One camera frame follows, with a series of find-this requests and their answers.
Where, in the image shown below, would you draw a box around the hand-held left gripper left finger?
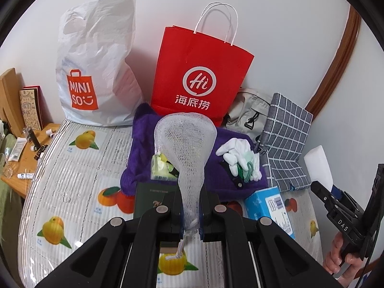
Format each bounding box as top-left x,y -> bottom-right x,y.
36,190 -> 185,288

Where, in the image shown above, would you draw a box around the purple towel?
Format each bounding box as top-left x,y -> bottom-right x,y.
120,102 -> 268,200

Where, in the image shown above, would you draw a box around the wooden nightstand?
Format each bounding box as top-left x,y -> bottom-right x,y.
0,123 -> 60,200

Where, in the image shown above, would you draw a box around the person's right hand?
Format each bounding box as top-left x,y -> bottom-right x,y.
323,231 -> 365,281

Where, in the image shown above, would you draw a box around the brown wooden door frame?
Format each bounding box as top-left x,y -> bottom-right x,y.
304,4 -> 362,114

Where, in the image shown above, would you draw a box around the grey checked cushion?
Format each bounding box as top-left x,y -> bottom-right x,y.
258,93 -> 313,192

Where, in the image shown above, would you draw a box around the white plastic shopping bag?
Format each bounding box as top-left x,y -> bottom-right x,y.
55,0 -> 144,126

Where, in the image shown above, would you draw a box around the patterned flat box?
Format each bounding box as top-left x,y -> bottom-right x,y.
19,86 -> 44,132

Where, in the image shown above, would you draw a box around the white cotton gloves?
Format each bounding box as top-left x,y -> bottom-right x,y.
216,138 -> 255,166

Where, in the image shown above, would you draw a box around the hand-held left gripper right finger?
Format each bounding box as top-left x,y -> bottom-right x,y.
198,190 -> 350,288

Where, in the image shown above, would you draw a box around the blue tissue pack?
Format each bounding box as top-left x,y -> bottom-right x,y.
243,186 -> 296,240

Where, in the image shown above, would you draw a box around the fruit-print tablecloth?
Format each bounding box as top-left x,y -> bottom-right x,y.
18,118 -> 323,288

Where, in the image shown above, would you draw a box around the dark green tin box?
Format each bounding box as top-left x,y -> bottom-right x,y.
133,181 -> 180,221

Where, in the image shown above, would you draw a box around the black small tool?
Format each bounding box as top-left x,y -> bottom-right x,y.
25,127 -> 48,160

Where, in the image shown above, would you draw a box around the wooden headboard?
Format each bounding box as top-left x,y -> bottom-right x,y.
0,67 -> 26,131

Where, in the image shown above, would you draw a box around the white sock with mint toe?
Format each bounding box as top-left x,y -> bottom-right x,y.
235,151 -> 264,183

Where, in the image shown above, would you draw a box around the white foam block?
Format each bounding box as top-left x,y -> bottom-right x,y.
304,145 -> 333,191

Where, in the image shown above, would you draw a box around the white mesh net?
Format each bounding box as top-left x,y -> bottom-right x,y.
154,112 -> 217,260

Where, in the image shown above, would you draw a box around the red paper bag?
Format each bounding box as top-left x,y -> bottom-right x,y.
150,2 -> 255,123

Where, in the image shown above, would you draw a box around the person's dark clothing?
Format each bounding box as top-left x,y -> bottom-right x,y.
339,258 -> 384,288

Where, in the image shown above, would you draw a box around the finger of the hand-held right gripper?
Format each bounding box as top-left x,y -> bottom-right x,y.
310,180 -> 339,214
331,187 -> 362,213

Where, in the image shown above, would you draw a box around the beige fabric bag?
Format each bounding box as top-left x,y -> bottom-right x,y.
223,88 -> 273,132

